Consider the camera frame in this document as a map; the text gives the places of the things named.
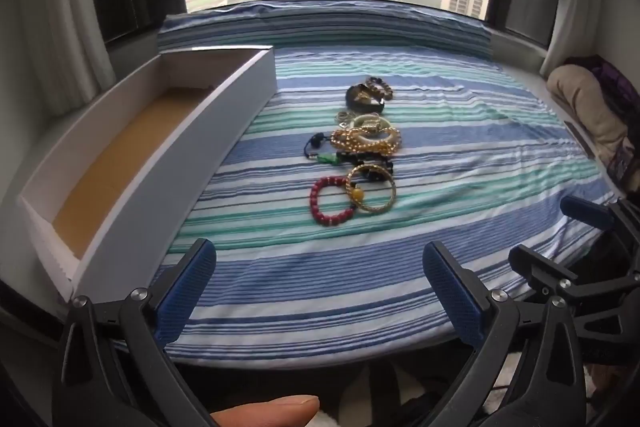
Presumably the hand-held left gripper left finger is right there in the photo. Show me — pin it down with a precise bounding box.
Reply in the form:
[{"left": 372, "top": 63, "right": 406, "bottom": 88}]
[{"left": 52, "top": 238, "right": 217, "bottom": 427}]

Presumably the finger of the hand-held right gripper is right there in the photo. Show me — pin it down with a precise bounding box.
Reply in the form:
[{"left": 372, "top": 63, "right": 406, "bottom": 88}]
[
  {"left": 508, "top": 244, "right": 583, "bottom": 303},
  {"left": 560, "top": 195, "right": 640, "bottom": 233}
]

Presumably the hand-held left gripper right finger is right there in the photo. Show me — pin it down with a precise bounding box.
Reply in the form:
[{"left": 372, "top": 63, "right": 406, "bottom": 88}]
[{"left": 422, "top": 241, "right": 588, "bottom": 427}]

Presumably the gold bangle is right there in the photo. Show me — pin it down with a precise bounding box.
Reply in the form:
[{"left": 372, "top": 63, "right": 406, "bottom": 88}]
[{"left": 345, "top": 163, "right": 398, "bottom": 214}]

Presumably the black bead bracelet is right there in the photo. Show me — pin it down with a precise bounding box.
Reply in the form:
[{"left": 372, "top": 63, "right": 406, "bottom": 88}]
[{"left": 339, "top": 151, "right": 396, "bottom": 184}]

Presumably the red bead bracelet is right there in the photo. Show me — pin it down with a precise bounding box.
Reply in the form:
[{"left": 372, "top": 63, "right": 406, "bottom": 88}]
[{"left": 309, "top": 176, "right": 362, "bottom": 228}]

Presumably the white cardboard box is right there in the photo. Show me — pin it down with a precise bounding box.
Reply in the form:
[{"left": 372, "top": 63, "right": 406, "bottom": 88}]
[{"left": 17, "top": 47, "right": 277, "bottom": 303}]

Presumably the gold bead bracelet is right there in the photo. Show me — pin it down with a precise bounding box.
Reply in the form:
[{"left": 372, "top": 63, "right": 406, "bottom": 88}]
[{"left": 329, "top": 126, "right": 403, "bottom": 158}]

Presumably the black-green bead bracelet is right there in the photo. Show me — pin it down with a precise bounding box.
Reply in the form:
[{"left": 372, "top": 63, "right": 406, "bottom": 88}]
[{"left": 302, "top": 133, "right": 347, "bottom": 166}]

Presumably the cream jade bangle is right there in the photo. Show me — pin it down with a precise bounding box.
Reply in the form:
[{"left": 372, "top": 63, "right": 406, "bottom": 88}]
[{"left": 347, "top": 114, "right": 397, "bottom": 144}]

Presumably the black band bracelet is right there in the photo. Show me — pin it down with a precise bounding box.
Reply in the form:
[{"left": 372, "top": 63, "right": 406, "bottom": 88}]
[{"left": 345, "top": 84, "right": 389, "bottom": 114}]

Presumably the brown bead bracelet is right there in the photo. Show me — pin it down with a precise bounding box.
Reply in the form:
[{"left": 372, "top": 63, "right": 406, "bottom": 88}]
[{"left": 364, "top": 76, "right": 396, "bottom": 100}]

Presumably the person's left hand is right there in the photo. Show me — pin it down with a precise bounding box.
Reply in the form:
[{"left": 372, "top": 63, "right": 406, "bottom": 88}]
[{"left": 210, "top": 395, "right": 321, "bottom": 427}]

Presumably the beige cushion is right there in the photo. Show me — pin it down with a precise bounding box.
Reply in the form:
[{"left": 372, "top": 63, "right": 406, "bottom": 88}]
[{"left": 545, "top": 64, "right": 632, "bottom": 164}]

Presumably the striped bed sheet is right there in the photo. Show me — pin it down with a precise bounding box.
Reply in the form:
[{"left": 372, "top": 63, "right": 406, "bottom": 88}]
[{"left": 115, "top": 42, "right": 628, "bottom": 364}]

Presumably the purple cloth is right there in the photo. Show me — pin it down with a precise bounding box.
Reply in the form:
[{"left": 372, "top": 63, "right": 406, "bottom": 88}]
[{"left": 589, "top": 56, "right": 640, "bottom": 190}]

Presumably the striped bolster pillow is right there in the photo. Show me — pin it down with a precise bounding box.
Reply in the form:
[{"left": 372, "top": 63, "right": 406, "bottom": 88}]
[{"left": 157, "top": 0, "right": 493, "bottom": 58}]

